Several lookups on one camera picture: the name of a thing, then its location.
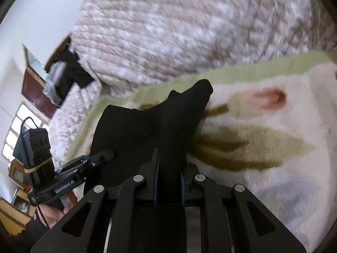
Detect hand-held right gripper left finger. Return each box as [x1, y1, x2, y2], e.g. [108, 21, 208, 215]
[30, 149, 160, 253]

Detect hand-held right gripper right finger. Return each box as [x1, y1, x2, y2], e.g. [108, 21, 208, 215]
[180, 161, 307, 253]

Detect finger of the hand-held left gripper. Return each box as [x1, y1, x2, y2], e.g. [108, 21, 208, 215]
[85, 148, 117, 168]

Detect black pants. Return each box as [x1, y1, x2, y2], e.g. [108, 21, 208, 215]
[84, 79, 213, 206]

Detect person's left forearm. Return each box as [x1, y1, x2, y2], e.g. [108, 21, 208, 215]
[22, 213, 59, 244]

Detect person's left hand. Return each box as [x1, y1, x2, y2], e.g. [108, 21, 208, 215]
[41, 189, 78, 224]

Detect window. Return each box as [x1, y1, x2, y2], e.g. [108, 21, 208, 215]
[1, 101, 50, 162]

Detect wooden cabinet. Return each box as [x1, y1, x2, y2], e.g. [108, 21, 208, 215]
[0, 160, 36, 236]

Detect grey cloth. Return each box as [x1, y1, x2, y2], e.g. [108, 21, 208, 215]
[43, 61, 67, 104]

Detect black cloth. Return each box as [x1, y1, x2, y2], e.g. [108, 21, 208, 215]
[54, 50, 95, 106]

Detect cream floral blanket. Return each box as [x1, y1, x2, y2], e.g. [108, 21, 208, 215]
[69, 51, 337, 253]

